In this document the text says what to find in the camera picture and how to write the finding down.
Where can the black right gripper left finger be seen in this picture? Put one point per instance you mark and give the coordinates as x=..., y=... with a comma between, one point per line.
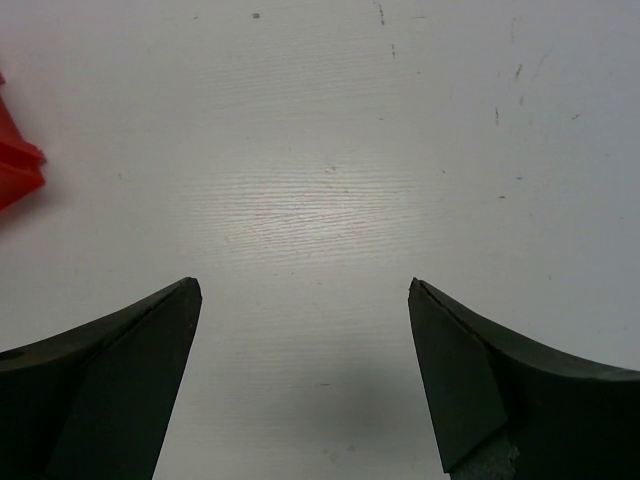
x=95, y=402

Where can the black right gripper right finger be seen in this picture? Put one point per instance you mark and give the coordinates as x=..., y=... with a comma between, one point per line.
x=504, y=406

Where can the red plastic bin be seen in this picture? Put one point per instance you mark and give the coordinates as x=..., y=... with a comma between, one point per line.
x=20, y=162

